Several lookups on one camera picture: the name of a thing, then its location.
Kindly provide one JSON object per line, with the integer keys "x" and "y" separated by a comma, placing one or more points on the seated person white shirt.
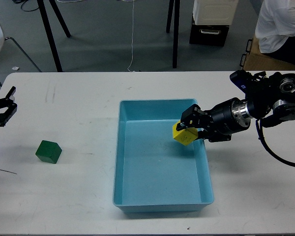
{"x": 275, "y": 29}

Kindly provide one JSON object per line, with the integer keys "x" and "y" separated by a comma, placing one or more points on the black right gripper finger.
{"x": 190, "y": 118}
{"x": 202, "y": 134}

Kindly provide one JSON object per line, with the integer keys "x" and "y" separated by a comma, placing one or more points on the yellow wooden block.
{"x": 185, "y": 136}

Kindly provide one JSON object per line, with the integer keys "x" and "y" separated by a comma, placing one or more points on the brown cardboard box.
{"x": 254, "y": 60}

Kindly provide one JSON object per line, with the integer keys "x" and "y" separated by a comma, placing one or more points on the black storage box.
{"x": 212, "y": 35}

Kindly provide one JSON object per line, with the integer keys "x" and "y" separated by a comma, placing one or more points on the black table leg right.
{"x": 173, "y": 15}

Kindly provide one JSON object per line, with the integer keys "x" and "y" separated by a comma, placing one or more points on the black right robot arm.
{"x": 270, "y": 100}

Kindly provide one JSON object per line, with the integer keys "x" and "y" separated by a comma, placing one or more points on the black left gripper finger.
{"x": 10, "y": 105}

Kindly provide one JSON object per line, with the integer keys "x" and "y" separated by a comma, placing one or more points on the light blue plastic box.
{"x": 153, "y": 171}

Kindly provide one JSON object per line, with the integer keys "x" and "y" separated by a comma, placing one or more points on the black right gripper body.
{"x": 225, "y": 119}

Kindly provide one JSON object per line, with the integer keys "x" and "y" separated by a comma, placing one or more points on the green wooden block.
{"x": 48, "y": 152}

